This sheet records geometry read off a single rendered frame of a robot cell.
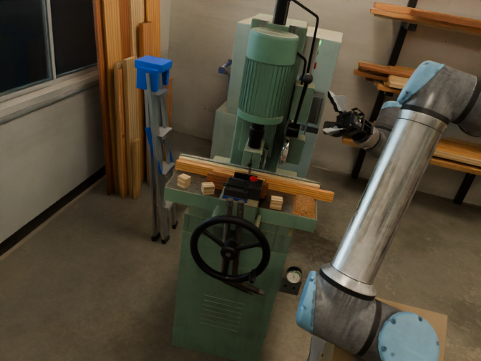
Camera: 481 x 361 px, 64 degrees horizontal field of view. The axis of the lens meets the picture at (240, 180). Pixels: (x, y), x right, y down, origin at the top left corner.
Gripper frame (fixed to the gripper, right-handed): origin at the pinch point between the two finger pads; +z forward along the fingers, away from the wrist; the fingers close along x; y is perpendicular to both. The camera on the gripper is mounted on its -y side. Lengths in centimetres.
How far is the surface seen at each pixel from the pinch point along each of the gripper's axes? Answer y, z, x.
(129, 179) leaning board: -196, -14, -2
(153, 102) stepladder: -111, 17, -27
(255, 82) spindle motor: -14.6, 20.1, -4.5
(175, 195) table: -51, 20, 34
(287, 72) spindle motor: -7.1, 13.1, -10.0
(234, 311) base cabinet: -60, -29, 72
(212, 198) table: -40, 9, 33
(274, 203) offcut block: -23.8, -7.8, 30.0
